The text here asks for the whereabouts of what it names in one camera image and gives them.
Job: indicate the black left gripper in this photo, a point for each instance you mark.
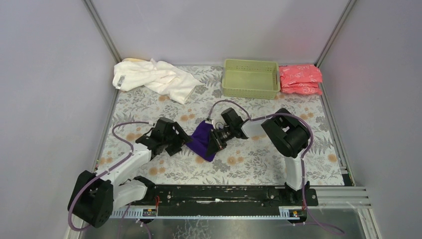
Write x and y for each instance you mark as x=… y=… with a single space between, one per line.
x=176 y=140

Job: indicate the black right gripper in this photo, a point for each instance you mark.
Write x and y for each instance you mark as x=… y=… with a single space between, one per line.
x=214 y=140

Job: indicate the purple microfibre towel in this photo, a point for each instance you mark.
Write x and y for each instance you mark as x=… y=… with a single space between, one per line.
x=200 y=141

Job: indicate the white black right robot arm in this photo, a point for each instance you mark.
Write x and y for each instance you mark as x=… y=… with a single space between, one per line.
x=286 y=132

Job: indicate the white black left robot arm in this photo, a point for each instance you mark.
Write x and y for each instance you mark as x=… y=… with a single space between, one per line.
x=97 y=194

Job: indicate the white crumpled towel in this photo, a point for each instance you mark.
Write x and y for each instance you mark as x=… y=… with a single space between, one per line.
x=160 y=77

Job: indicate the green perforated plastic basket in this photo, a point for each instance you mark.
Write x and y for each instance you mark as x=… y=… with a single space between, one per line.
x=250 y=79

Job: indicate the pink patterned plastic package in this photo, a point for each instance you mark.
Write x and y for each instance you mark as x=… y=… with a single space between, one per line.
x=300 y=79

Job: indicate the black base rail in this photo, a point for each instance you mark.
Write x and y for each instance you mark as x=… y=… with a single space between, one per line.
x=225 y=200

